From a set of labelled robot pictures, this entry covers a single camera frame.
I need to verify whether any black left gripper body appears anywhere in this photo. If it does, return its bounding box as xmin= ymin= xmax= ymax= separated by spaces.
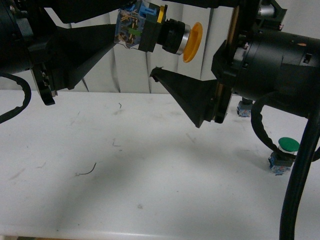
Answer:
xmin=27 ymin=37 xmax=57 ymax=106

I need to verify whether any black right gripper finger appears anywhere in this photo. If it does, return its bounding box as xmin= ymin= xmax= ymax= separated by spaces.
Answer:
xmin=150 ymin=67 xmax=220 ymax=128

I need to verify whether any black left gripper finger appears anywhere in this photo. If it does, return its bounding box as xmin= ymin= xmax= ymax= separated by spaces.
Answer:
xmin=43 ymin=0 xmax=137 ymax=24
xmin=51 ymin=24 xmax=116 ymax=91

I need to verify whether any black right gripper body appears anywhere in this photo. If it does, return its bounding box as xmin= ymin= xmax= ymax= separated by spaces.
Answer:
xmin=211 ymin=4 xmax=246 ymax=124

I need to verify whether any yellow mushroom push button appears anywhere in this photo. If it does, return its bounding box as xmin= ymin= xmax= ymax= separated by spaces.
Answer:
xmin=114 ymin=0 xmax=203 ymax=63

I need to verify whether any red mushroom push button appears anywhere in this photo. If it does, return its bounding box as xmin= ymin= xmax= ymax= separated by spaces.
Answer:
xmin=236 ymin=97 xmax=253 ymax=118

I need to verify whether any green mushroom push button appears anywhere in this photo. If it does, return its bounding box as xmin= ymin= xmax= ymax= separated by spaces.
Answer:
xmin=268 ymin=137 xmax=300 ymax=176

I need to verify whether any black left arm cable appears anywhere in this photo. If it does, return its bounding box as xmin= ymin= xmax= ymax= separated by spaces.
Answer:
xmin=0 ymin=72 xmax=33 ymax=124

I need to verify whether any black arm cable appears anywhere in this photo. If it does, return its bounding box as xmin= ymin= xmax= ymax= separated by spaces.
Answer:
xmin=250 ymin=91 xmax=320 ymax=240
xmin=0 ymin=72 xmax=33 ymax=124

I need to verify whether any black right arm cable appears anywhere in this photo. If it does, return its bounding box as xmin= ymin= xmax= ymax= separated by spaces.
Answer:
xmin=250 ymin=91 xmax=320 ymax=240

